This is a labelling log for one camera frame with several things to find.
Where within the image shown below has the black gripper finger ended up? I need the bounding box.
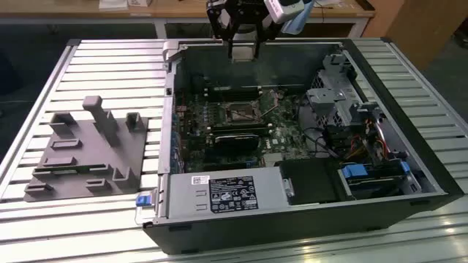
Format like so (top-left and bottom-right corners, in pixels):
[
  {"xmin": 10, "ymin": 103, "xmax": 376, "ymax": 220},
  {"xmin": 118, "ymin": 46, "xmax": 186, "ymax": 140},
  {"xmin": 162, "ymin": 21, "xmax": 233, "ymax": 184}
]
[
  {"xmin": 206, "ymin": 0, "xmax": 237, "ymax": 60},
  {"xmin": 254, "ymin": 12, "xmax": 280, "ymax": 59}
]

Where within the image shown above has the silver CPU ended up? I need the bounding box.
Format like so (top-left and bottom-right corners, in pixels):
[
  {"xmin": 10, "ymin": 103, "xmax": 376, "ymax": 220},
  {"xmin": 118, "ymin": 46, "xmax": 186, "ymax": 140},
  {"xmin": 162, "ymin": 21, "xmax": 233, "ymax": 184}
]
[{"xmin": 233, "ymin": 43, "xmax": 257, "ymax": 62}]

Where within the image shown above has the metal socket cover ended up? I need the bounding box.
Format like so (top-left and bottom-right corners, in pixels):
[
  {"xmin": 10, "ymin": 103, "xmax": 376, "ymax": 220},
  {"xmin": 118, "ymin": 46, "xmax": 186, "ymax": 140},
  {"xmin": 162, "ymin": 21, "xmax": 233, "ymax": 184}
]
[{"xmin": 260, "ymin": 88, "xmax": 292, "ymax": 117}]

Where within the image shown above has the CPU socket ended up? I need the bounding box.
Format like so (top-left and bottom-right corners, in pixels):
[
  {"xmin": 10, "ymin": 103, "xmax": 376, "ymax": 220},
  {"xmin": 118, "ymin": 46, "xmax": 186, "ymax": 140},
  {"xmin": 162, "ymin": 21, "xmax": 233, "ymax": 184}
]
[{"xmin": 222, "ymin": 100, "xmax": 261, "ymax": 124}]

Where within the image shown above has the black plastic cover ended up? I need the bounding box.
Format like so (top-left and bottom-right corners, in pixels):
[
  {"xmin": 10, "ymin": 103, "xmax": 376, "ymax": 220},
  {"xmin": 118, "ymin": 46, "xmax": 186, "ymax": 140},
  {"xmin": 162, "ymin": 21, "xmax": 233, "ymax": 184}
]
[{"xmin": 277, "ymin": 159, "xmax": 346, "ymax": 206}]

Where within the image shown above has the grey metal drive cage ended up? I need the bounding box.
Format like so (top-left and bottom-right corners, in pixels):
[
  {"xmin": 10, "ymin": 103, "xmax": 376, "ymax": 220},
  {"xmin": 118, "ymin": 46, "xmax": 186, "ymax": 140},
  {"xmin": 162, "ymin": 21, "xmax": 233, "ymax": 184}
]
[{"xmin": 305, "ymin": 53, "xmax": 388, "ymax": 129}]

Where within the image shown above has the green motherboard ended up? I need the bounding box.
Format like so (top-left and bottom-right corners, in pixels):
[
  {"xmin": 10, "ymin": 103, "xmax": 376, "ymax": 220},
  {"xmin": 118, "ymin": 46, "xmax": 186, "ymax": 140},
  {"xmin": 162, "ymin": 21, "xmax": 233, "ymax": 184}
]
[{"xmin": 170, "ymin": 84, "xmax": 322, "ymax": 176}]

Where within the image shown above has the black graphics card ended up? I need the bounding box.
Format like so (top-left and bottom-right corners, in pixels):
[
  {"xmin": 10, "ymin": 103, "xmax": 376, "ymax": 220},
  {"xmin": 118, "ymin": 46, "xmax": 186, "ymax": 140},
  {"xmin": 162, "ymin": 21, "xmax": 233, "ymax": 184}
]
[{"xmin": 213, "ymin": 133, "xmax": 260, "ymax": 151}]

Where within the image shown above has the wooden desk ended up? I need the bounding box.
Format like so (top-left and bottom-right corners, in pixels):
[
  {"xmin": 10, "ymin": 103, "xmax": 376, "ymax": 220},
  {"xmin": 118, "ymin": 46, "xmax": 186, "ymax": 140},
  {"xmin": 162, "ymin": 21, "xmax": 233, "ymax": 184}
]
[{"xmin": 0, "ymin": 0, "xmax": 376, "ymax": 39}]

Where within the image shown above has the silver chipset heatsink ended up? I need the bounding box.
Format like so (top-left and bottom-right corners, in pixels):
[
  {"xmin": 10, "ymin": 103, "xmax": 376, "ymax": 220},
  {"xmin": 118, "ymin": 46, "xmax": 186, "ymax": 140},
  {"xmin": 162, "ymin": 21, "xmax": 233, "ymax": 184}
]
[{"xmin": 262, "ymin": 153, "xmax": 284, "ymax": 165}]

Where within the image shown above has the wooden cabinet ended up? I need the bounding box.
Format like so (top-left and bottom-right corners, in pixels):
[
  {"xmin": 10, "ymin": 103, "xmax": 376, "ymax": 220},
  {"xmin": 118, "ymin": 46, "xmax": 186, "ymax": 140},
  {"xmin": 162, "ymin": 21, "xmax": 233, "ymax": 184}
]
[{"xmin": 385, "ymin": 0, "xmax": 468, "ymax": 71}]

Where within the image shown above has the hard disk in blue carrier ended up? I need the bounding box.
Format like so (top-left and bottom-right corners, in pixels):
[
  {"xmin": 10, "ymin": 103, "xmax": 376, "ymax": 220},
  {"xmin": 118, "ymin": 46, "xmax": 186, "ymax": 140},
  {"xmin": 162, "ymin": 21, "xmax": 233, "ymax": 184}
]
[{"xmin": 337, "ymin": 163, "xmax": 405, "ymax": 197}]

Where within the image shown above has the grey parts rack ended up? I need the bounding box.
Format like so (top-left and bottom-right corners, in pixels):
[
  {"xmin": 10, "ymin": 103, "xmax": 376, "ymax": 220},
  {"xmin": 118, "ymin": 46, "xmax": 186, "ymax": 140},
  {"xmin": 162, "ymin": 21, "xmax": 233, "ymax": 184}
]
[{"xmin": 21, "ymin": 95, "xmax": 149, "ymax": 203}]

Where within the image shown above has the silver power supply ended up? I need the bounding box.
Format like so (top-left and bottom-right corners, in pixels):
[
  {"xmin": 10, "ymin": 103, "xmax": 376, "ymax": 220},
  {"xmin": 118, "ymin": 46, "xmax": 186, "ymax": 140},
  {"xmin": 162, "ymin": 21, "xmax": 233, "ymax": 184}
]
[{"xmin": 154, "ymin": 167, "xmax": 284, "ymax": 220}]

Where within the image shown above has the blue case latch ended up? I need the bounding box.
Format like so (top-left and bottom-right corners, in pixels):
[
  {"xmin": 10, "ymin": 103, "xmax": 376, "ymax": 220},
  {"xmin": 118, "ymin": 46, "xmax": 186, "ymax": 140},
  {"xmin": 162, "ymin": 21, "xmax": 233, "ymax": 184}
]
[{"xmin": 134, "ymin": 192, "xmax": 154, "ymax": 207}]

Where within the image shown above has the green RAM stick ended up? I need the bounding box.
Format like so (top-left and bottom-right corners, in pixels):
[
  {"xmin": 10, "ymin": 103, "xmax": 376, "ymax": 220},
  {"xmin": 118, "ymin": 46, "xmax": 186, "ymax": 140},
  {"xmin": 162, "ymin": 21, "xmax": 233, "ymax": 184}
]
[{"xmin": 50, "ymin": 166, "xmax": 94, "ymax": 175}]

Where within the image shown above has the black PC case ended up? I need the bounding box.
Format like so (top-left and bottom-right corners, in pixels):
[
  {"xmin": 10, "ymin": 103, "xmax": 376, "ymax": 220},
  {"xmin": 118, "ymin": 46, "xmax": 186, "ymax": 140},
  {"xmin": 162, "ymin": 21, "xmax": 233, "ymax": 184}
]
[{"xmin": 141, "ymin": 37, "xmax": 465, "ymax": 254}]

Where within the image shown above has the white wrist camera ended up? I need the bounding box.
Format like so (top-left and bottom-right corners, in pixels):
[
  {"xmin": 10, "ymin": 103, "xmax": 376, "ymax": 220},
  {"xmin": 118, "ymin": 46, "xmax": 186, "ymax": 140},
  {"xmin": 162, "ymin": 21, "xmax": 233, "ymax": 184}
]
[{"xmin": 262, "ymin": 0, "xmax": 305, "ymax": 26}]

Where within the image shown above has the coloured power wire bundle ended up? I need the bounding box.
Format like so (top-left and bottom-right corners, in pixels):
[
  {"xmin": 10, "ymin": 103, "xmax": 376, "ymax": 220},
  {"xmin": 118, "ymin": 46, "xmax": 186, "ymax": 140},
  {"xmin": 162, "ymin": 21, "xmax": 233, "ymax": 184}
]
[{"xmin": 345, "ymin": 120, "xmax": 390, "ymax": 162}]

